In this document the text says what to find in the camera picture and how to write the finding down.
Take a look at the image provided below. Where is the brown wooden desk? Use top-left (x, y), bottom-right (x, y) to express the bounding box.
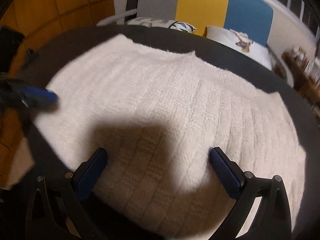
top-left (282, 46), bottom-right (320, 117)

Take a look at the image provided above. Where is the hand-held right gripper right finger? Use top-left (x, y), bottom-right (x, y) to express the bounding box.
top-left (209, 147), bottom-right (292, 240)

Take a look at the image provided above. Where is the white framed window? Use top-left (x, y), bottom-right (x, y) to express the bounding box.
top-left (261, 0), bottom-right (320, 35)

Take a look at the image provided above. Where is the grey yellow blue sofa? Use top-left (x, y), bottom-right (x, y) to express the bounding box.
top-left (96, 0), bottom-right (274, 71)

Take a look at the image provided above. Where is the white deer print pillow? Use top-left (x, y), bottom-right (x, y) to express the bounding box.
top-left (205, 25), bottom-right (272, 70)

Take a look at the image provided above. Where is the cream knit sweater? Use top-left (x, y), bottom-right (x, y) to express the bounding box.
top-left (33, 33), bottom-right (307, 240)

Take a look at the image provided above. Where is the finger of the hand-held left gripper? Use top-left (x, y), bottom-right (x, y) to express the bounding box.
top-left (21, 86), bottom-right (60, 110)

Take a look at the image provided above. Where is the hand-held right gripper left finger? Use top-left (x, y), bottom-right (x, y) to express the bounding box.
top-left (25, 147), bottom-right (109, 240)

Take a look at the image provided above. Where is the triangle pattern pillow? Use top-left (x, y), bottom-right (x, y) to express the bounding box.
top-left (127, 17), bottom-right (197, 35)

